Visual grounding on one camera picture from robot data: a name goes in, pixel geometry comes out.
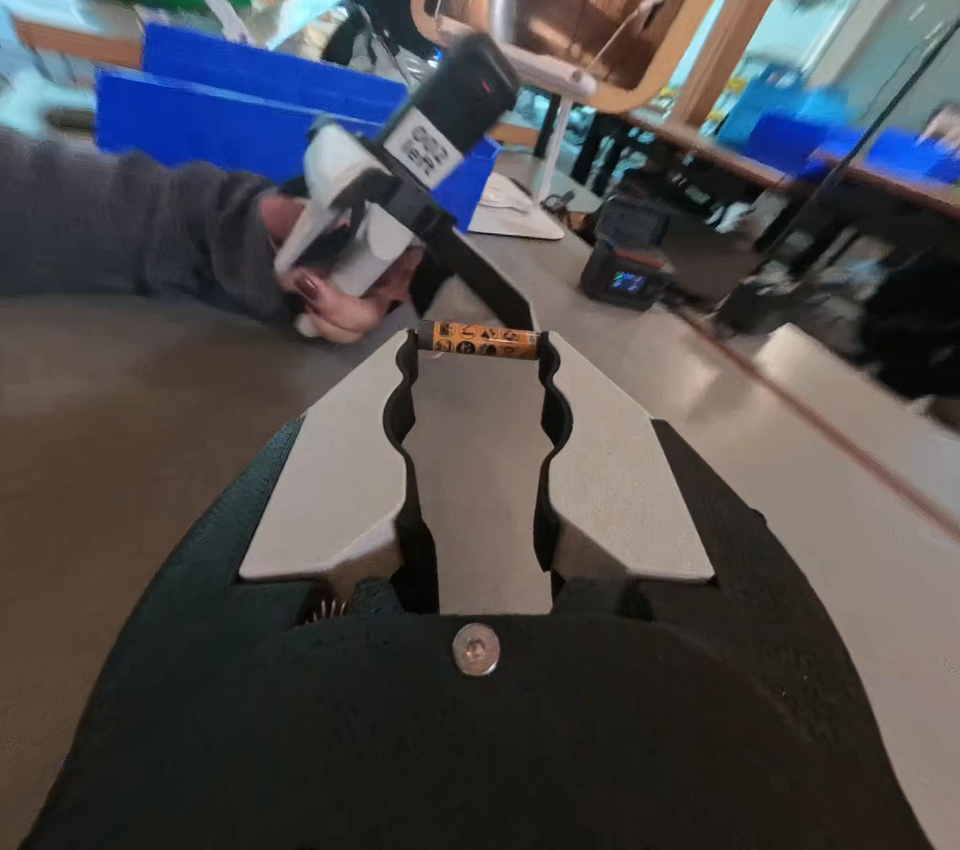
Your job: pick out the person's left hand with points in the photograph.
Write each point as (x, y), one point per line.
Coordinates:
(345, 317)

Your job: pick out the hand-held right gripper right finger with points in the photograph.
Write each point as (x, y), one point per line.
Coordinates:
(622, 490)

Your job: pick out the person's left forearm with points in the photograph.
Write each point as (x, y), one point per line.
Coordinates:
(112, 227)

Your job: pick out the orange battery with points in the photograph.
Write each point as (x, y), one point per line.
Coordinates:
(480, 340)

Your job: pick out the brown-topped desk black legs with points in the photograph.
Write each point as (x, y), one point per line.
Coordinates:
(750, 167)

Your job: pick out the wood-framed panel on stand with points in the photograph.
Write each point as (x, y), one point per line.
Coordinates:
(675, 40)

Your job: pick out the light blue tool caddy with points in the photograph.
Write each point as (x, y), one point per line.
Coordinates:
(765, 104)

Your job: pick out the black power station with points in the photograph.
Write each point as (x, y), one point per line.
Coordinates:
(626, 265)

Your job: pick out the light on black tripod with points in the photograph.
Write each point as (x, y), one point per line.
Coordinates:
(847, 160)

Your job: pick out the dark blue plastic bin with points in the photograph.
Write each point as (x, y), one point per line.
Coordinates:
(825, 145)

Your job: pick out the large blue plastic bin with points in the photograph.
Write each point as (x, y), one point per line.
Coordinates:
(225, 115)

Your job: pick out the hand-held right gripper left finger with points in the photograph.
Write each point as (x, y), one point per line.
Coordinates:
(330, 490)

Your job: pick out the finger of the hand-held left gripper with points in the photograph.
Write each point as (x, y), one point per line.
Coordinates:
(480, 280)

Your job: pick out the wooden post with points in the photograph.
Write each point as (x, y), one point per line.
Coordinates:
(750, 2)

